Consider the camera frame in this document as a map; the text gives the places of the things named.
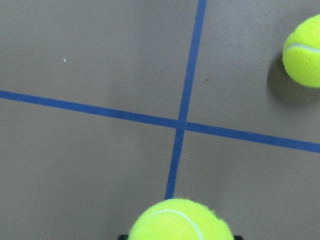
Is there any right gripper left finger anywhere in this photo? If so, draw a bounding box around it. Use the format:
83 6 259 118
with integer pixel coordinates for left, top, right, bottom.
118 234 129 240

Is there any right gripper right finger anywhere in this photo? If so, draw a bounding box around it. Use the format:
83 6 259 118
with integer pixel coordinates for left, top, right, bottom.
233 235 243 240

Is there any yellow tennis ball wilson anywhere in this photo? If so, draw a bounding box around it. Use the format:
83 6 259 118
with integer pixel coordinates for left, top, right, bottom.
282 15 320 89

